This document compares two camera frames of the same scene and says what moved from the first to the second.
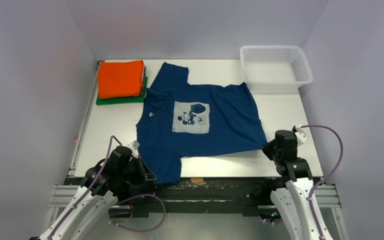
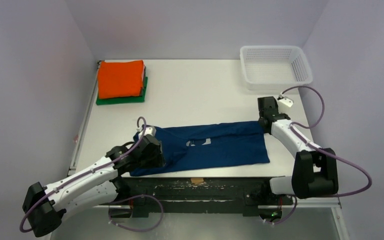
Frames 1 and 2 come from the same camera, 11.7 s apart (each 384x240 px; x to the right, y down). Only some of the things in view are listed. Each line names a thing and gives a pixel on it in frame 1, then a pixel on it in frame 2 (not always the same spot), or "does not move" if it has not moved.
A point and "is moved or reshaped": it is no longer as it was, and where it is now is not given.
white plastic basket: (275, 67) does not move
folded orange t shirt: (118, 79) does not move
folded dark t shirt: (143, 85) does not move
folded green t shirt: (124, 100) does not move
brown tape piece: (196, 180) does not move
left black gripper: (139, 178) -> (157, 160)
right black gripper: (271, 151) -> (267, 102)
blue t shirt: (178, 120) is moved or reshaped
